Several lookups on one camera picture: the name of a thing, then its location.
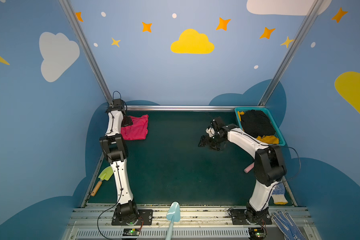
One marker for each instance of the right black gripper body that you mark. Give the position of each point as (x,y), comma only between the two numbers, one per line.
(211,141)

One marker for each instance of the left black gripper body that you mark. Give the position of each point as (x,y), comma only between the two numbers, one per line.
(127,120)

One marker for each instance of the magenta pink t-shirt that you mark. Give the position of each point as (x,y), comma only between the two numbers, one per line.
(138,130)

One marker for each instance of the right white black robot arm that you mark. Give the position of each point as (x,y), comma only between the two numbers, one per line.
(269,165)

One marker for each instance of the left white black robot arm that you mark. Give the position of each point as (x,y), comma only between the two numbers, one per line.
(116,152)

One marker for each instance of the black t-shirt in basket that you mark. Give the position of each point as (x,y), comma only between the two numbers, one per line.
(256,123)

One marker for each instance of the yellow t-shirt in basket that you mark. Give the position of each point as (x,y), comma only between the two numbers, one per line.
(268,139)

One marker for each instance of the teal plastic basket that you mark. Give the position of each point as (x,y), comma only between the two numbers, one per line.
(259,123)

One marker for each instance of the blue dotted glove on table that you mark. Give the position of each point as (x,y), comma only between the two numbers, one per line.
(278,194)

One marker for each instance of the light blue toy shovel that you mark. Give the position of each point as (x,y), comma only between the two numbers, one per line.
(173,215)

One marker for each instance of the right green circuit board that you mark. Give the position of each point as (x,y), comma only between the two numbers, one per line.
(256,234)

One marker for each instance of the green circuit board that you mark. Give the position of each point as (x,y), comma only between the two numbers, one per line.
(131,233)
(256,234)

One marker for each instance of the left green circuit board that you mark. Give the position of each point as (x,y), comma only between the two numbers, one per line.
(131,233)

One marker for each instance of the aluminium frame back bar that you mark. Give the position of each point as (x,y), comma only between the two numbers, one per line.
(188,108)

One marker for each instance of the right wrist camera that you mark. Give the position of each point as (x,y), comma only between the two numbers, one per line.
(210,132)

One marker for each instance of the green toy spatula wooden handle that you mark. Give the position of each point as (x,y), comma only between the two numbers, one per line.
(105,175)

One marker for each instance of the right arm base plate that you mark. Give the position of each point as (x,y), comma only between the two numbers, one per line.
(238,216)

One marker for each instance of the aluminium frame left post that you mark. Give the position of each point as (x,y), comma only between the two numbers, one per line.
(75,24)

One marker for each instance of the aluminium frame post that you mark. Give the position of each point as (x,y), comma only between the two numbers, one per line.
(75,24)
(299,38)

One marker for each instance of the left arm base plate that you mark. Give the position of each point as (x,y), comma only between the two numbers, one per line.
(144,216)

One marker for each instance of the blue dotted glove on rail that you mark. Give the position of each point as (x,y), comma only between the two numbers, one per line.
(287,226)

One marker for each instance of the aluminium frame right post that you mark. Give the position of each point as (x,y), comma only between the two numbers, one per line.
(299,38)

